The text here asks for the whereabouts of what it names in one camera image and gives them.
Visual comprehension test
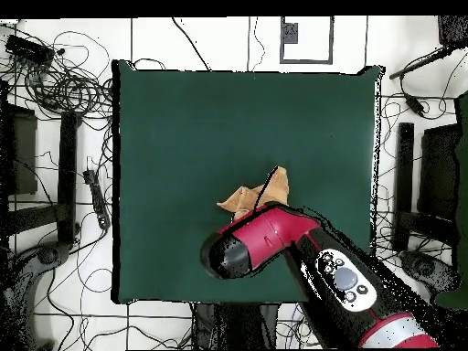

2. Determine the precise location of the tan terry towel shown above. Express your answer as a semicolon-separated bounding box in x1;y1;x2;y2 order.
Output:
216;165;291;222

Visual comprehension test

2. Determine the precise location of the dark flat panel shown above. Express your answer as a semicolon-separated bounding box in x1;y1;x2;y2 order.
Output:
418;123;462;220
0;103;38;197

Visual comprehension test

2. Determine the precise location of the dark green table cloth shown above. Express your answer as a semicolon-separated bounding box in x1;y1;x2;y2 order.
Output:
111;58;385;306

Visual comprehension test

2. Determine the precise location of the black power strip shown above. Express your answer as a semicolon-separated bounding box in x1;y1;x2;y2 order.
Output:
81;168;112;230

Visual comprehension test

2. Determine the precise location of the black stand bar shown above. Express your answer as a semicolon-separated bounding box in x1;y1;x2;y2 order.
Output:
57;111;80;245
392;122;415;251

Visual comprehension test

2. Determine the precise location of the black power adapter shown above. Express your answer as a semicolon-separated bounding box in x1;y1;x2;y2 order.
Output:
403;93;427;118

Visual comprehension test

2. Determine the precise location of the grey rounded base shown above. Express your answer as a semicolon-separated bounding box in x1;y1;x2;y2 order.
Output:
0;240;70;351
398;250;458;293

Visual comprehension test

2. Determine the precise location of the black rod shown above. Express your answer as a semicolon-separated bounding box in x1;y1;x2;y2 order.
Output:
388;43;454;80

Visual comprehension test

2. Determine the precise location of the black electronics box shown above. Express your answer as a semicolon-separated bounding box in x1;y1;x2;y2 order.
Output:
5;33;56;67

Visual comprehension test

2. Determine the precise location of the black corner box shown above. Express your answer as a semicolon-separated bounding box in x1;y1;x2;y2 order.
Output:
437;15;468;48

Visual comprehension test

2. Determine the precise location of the tangle of black cables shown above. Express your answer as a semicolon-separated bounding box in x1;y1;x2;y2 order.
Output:
0;21;114;122
370;92;458;264

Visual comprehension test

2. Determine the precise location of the long black cable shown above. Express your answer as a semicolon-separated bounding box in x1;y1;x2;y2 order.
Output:
171;16;211;71

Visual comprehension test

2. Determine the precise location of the grey square frame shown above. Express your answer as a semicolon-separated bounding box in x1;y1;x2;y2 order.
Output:
279;16;335;66

